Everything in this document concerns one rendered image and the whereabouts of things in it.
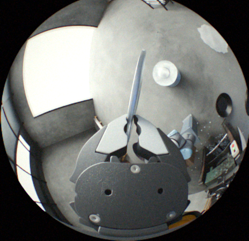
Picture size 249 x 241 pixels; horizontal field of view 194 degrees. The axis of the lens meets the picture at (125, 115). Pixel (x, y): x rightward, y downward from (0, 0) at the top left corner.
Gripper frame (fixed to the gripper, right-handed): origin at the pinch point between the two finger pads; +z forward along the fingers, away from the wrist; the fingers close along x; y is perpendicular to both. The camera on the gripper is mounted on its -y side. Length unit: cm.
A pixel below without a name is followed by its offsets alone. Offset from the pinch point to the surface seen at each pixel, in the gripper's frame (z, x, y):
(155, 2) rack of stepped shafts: 79, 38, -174
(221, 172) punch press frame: -24, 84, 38
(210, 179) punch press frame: -22, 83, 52
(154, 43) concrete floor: 111, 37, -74
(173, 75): 61, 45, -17
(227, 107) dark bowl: 24, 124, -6
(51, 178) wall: -50, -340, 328
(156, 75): 75, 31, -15
